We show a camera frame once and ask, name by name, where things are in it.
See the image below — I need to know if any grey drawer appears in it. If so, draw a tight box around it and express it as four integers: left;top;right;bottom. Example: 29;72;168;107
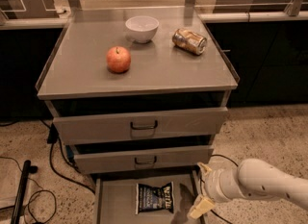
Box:
74;145;214;174
92;169;209;224
53;108;227;145

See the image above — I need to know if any middle grey drawer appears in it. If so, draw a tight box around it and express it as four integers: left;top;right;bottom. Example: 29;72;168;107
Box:
74;145;214;174

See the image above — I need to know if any blue chip bag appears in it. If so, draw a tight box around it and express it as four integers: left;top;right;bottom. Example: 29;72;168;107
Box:
136;182;174;214

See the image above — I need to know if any black cable right floor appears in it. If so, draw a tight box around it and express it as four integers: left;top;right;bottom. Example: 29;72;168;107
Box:
199;153;244;224

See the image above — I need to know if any black pole on floor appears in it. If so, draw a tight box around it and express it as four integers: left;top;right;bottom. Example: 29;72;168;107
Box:
11;160;34;224

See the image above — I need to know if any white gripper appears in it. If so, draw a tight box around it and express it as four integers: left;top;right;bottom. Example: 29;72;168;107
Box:
188;162;240;219

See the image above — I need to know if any black top drawer handle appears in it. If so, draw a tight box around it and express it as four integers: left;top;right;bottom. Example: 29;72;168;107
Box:
130;120;158;131

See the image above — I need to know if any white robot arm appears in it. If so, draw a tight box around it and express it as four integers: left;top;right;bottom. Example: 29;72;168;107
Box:
188;159;308;219

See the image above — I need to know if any red apple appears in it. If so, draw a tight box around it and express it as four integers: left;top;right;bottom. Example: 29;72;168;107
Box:
106;46;131;73

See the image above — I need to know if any black drawer handle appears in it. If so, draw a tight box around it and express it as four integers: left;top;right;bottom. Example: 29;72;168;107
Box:
130;120;158;131
134;156;157;165

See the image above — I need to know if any white horizontal rail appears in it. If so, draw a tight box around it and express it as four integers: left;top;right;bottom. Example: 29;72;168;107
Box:
0;11;308;31

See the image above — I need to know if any bottom grey drawer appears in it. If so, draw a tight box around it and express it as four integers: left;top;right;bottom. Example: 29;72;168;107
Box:
92;169;209;224

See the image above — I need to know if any top grey drawer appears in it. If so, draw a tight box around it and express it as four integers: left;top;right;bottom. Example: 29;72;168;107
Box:
53;108;227;145

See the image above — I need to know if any thin black cable loop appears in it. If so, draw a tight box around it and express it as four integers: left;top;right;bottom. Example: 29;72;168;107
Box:
0;156;58;224

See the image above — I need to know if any black cable floor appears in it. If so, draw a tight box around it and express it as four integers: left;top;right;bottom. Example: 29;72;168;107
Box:
199;153;244;224
39;118;96;195

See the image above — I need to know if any black cable left floor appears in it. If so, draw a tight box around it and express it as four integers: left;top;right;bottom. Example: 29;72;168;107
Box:
39;118;96;195

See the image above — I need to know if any crushed metal can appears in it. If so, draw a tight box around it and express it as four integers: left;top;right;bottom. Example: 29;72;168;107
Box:
172;28;207;56

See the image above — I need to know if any white bowl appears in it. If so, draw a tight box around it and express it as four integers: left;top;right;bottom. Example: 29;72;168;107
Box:
125;15;160;43

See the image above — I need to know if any black middle drawer handle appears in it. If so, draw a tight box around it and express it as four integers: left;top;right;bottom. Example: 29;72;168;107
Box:
134;156;157;165

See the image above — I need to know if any grey drawer cabinet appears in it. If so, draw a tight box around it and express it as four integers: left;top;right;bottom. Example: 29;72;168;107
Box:
35;6;241;175

